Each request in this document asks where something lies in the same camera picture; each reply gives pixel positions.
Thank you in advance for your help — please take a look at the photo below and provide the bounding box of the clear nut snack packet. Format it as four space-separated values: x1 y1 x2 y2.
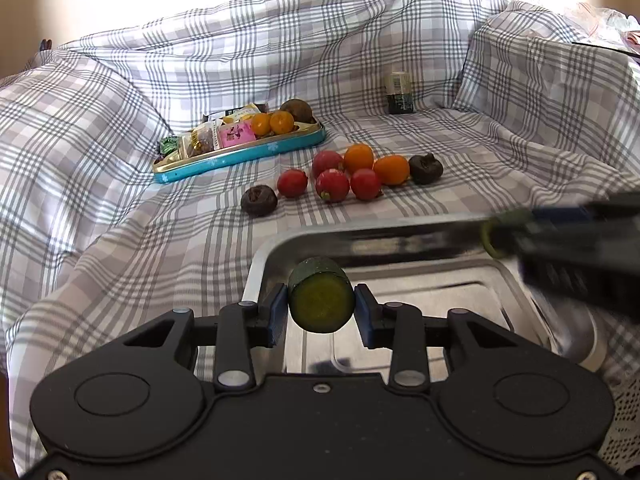
180 125 219 157

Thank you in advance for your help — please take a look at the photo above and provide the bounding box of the dark brown water chestnut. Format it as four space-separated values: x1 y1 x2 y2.
240 185 279 217
408 153 444 184

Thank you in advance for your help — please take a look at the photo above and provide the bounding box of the blue snowflake tin tray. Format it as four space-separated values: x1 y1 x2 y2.
152 110 327 184

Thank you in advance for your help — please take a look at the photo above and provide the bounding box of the stainless steel tray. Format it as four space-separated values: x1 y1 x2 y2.
241 212 608 376

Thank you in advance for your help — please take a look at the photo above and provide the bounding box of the brown passion fruit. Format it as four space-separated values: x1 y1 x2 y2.
279 99 314 124

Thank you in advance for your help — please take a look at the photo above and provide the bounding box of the pink snack packet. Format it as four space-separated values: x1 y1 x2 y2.
217 120 256 150

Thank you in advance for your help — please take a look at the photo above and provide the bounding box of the green cucumber chunk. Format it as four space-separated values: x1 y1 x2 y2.
287 256 356 333

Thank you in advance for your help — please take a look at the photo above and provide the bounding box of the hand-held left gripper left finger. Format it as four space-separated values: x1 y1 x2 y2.
122 282 290 393

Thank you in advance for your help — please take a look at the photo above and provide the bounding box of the white lace cloth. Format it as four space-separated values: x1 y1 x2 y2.
597 375 640 473

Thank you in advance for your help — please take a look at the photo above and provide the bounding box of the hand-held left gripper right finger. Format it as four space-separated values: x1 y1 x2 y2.
354 282 521 393

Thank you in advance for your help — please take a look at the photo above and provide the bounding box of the grey plaid pillow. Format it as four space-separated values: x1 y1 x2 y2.
452 0 640 171

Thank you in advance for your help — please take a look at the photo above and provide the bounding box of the red radish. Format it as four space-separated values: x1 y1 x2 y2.
315 169 351 204
312 150 345 177
350 168 383 202
276 169 309 199

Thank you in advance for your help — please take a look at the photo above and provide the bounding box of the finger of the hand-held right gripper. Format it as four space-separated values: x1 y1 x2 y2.
497 227 540 261
492 205 601 228

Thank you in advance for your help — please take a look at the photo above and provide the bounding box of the clear plastic bag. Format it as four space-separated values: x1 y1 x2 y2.
565 2 640 56

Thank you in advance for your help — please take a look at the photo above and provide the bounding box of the yellow white snack packet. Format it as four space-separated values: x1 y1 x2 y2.
207 103 268 126

